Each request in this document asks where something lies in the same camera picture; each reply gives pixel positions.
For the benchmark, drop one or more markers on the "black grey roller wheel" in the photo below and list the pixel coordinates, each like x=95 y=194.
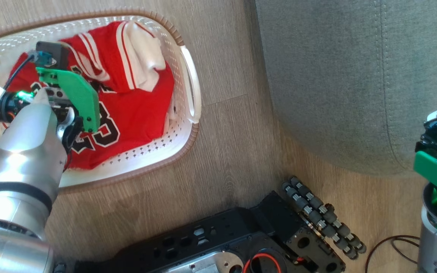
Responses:
x=323 y=216

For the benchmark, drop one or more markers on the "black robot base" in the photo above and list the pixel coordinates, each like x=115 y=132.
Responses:
x=218 y=239

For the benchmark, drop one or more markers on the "white plastic laundry basket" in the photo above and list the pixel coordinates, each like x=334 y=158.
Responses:
x=165 y=132

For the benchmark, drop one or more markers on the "red white basketball jersey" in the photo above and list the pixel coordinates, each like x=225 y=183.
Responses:
x=139 y=110

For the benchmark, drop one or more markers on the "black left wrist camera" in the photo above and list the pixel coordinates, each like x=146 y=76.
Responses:
x=53 y=53

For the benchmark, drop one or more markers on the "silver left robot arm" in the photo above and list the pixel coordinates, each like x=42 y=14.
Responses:
x=17 y=182

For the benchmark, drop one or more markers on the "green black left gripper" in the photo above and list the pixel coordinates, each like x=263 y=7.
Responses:
x=80 y=98

